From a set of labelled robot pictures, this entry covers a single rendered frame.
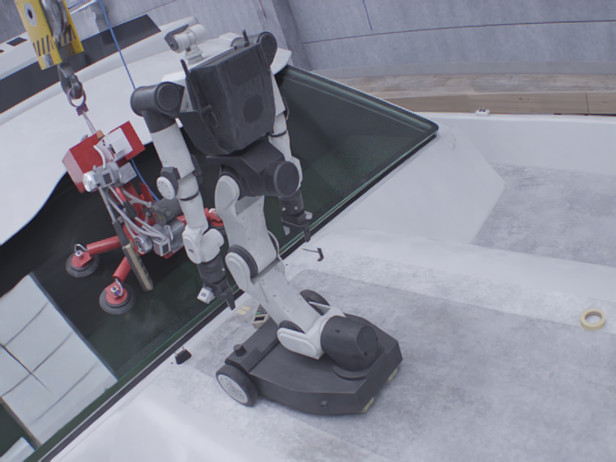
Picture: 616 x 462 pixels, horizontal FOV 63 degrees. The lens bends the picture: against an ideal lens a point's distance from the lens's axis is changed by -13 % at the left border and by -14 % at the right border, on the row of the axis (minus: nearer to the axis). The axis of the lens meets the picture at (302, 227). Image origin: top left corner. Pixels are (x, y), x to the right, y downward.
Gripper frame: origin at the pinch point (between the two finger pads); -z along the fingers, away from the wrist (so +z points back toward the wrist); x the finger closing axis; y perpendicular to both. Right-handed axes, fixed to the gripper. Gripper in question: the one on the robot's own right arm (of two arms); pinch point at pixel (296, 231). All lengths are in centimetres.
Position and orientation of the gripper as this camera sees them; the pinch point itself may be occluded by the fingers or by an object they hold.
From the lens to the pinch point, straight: 229.5
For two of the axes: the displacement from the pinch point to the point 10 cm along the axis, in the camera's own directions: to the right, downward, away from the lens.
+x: -7.8, -2.6, 5.7
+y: -6.1, 5.3, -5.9
